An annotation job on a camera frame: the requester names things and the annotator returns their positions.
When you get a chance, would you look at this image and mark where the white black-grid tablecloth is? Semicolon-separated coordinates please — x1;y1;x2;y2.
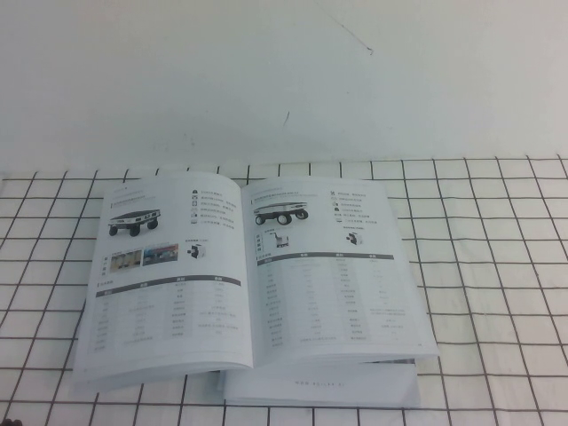
0;153;568;426

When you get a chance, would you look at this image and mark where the white product catalog book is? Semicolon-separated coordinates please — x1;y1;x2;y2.
73;170;441;394

